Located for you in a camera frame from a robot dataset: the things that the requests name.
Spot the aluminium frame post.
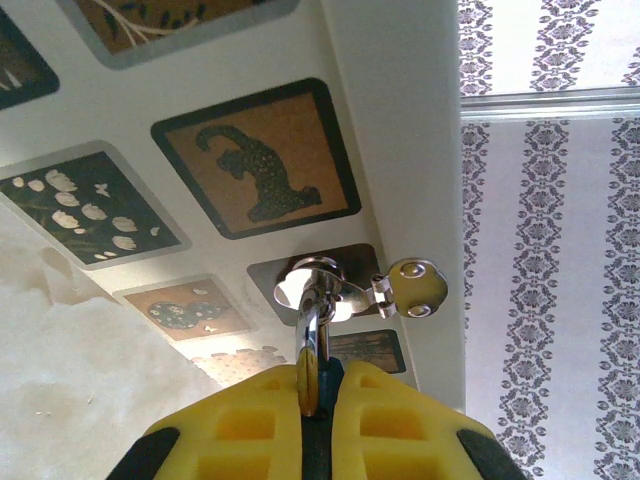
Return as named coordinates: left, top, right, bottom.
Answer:
left=458, top=86, right=640, bottom=124

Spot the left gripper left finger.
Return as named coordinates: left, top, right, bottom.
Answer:
left=105, top=363, right=305, bottom=480

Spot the silver hasp latch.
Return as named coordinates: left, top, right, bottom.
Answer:
left=272, top=254, right=450, bottom=322

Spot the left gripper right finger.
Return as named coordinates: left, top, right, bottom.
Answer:
left=331, top=359, right=532, bottom=480

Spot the white box with picture tiles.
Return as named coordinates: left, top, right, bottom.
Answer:
left=0, top=0, right=469, bottom=416

